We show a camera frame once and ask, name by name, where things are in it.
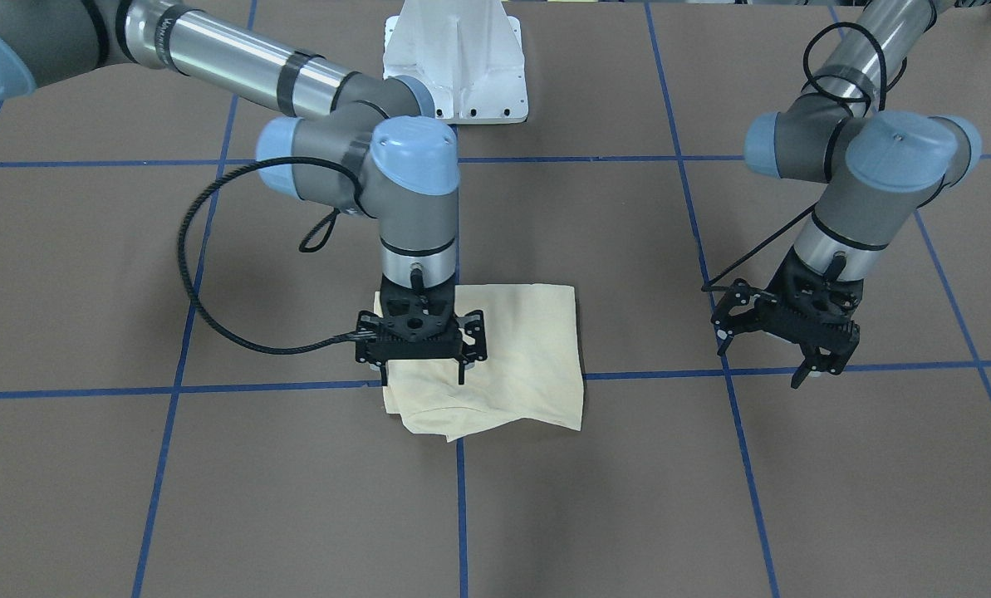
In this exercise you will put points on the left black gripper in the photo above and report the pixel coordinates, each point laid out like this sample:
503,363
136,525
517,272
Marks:
739,309

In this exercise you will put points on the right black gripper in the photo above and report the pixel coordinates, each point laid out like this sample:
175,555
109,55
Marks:
473,330

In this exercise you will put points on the beige long sleeve shirt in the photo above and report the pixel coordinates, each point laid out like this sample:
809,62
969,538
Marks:
533,369

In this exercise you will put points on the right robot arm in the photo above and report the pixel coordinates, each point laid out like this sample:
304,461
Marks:
359,145

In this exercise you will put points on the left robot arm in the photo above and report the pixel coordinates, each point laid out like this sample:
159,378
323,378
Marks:
877,166

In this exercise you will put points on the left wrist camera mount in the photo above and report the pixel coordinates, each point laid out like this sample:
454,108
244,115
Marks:
743,309

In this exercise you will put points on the white pedestal base plate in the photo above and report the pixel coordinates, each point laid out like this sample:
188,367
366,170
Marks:
468,54

